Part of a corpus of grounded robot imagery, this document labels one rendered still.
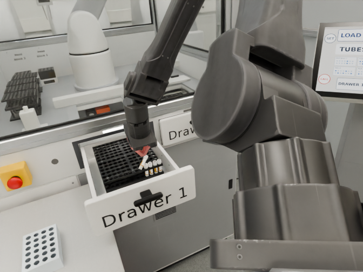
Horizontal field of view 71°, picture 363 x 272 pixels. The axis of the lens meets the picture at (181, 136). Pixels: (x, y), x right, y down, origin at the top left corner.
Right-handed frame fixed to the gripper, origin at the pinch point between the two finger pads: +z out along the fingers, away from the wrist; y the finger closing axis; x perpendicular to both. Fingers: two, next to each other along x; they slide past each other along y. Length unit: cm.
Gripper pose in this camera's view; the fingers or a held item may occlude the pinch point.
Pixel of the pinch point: (142, 153)
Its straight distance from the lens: 75.6
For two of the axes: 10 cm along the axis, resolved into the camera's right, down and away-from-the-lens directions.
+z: -0.1, 6.9, 7.2
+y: 4.1, 6.6, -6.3
